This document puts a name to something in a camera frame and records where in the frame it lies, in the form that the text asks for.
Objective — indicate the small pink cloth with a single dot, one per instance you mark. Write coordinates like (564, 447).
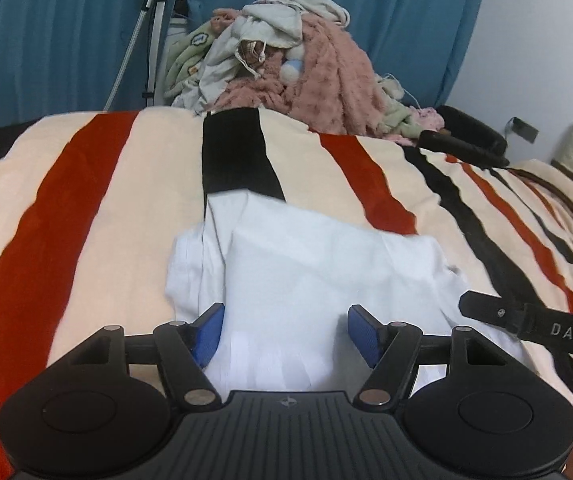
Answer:
(429, 119)

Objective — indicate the beige garment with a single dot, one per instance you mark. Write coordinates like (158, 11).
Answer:
(316, 5)

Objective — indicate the green patterned blanket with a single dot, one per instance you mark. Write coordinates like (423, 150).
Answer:
(189, 65)

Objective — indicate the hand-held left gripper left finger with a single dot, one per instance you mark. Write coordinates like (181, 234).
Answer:
(206, 335)

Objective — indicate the white t-shirt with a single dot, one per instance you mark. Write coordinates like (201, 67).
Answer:
(291, 280)

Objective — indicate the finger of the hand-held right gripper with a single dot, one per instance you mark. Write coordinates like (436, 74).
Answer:
(488, 310)

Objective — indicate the blue curtain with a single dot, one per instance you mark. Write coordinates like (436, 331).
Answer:
(66, 35)
(406, 10)

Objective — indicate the white and blue plush toy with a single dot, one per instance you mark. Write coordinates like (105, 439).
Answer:
(292, 71)

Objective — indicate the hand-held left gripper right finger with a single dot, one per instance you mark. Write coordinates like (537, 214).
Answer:
(364, 332)

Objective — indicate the pale green cloth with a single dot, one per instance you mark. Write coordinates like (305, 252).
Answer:
(396, 115)

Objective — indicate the black wall socket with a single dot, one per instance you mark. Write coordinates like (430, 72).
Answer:
(523, 129)

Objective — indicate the black padded chair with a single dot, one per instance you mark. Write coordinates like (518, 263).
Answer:
(471, 132)

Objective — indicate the striped fleece blanket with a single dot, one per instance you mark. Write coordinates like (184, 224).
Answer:
(116, 200)

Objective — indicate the grey hoodie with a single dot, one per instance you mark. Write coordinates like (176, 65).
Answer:
(226, 60)

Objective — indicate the garment steamer stand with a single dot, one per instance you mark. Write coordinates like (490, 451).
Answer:
(155, 35)

